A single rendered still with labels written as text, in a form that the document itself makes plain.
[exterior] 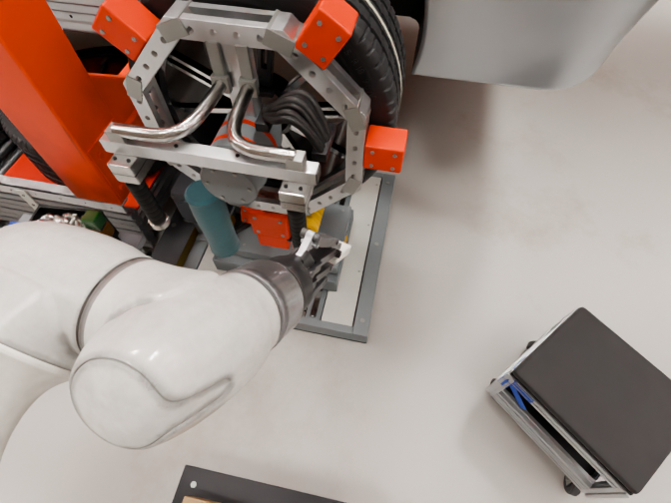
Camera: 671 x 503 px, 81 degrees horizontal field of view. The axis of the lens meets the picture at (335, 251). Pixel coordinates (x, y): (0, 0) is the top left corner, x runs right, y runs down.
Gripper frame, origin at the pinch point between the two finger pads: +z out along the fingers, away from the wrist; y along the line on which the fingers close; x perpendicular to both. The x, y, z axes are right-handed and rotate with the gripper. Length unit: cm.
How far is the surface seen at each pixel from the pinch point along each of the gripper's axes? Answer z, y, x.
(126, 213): 49, 36, -94
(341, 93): 20.6, -23.1, -13.7
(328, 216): 89, 21, -33
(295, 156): 6.8, -11.0, -13.8
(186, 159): 3.9, -4.3, -33.9
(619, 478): 47, 46, 77
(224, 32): 10.1, -27.3, -34.6
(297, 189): 8.3, -5.2, -12.7
